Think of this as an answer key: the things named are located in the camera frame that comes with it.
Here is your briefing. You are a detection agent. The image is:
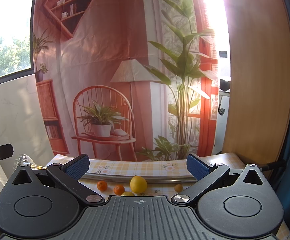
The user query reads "far left mandarin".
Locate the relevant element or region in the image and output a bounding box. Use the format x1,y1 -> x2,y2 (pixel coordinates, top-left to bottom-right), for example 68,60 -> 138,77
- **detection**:
97,180 -> 108,192

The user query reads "mandarin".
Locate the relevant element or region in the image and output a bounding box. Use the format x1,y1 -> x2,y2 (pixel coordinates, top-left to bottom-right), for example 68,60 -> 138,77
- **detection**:
97,180 -> 108,192
113,184 -> 125,196

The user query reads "greenish yellow lemon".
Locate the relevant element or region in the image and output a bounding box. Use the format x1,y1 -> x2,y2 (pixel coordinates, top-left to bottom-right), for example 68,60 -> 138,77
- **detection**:
121,191 -> 135,196

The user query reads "large lemon by pole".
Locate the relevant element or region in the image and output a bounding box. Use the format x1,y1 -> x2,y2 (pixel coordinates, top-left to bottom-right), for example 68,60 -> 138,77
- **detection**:
130,176 -> 148,194

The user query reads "wooden headboard panel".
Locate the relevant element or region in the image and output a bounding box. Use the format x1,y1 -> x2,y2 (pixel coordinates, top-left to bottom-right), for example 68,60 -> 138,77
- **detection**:
223,0 -> 290,164

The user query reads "telescopic metal pole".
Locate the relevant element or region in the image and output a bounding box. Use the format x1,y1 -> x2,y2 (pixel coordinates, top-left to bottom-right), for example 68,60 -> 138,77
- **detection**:
14,154 -> 201,183

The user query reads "small brown longan right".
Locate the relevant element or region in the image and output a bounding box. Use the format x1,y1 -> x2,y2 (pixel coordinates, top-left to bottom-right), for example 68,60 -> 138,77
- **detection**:
174,184 -> 183,193

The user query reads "printed room backdrop cloth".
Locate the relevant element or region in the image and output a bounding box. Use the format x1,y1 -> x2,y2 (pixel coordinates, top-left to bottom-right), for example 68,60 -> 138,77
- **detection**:
32,0 -> 229,161

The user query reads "black camera on stand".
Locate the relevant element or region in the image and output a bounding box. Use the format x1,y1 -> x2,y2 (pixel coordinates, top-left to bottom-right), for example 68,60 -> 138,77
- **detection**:
219,79 -> 231,92

